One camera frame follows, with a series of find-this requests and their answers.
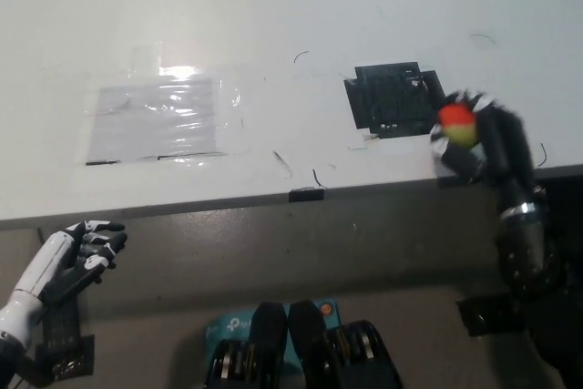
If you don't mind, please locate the small black tape strip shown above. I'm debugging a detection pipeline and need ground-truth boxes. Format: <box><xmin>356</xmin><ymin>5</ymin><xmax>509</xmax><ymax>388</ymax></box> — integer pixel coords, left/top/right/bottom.
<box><xmin>288</xmin><ymin>187</ymin><xmax>325</xmax><ymax>203</ymax></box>

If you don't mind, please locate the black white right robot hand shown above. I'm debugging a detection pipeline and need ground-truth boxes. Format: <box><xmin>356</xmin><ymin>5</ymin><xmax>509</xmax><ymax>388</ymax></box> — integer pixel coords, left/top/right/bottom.
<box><xmin>429</xmin><ymin>87</ymin><xmax>547</xmax><ymax>216</ymax></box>

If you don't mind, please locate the black tape patch on table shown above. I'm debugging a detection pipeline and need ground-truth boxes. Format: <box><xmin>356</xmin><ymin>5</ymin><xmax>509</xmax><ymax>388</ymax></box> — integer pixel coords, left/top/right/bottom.
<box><xmin>343</xmin><ymin>60</ymin><xmax>450</xmax><ymax>138</ymax></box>

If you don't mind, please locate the black floor tape patch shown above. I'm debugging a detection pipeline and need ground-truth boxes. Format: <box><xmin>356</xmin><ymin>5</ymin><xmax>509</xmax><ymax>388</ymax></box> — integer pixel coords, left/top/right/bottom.
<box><xmin>34</xmin><ymin>306</ymin><xmax>97</xmax><ymax>384</ymax></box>
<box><xmin>455</xmin><ymin>295</ymin><xmax>525</xmax><ymax>338</ymax></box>

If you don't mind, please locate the teal tp-link box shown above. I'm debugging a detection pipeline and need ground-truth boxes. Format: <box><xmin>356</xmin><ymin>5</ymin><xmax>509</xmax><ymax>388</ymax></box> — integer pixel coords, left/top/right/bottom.
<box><xmin>204</xmin><ymin>297</ymin><xmax>341</xmax><ymax>365</ymax></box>

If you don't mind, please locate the clear plastic sheet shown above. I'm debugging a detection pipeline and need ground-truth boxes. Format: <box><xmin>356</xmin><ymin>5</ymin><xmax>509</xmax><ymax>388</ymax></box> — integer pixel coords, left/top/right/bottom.
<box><xmin>81</xmin><ymin>70</ymin><xmax>250</xmax><ymax>167</ymax></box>

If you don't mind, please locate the orange yellow tennis ball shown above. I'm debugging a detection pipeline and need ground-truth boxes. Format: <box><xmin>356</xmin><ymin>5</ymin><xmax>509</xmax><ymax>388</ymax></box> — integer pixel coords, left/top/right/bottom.
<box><xmin>436</xmin><ymin>104</ymin><xmax>479</xmax><ymax>149</ymax></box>

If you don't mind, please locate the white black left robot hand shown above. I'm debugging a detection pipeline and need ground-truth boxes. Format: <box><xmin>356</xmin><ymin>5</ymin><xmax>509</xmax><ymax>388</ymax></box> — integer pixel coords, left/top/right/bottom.
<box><xmin>13</xmin><ymin>220</ymin><xmax>128</xmax><ymax>308</ymax></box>

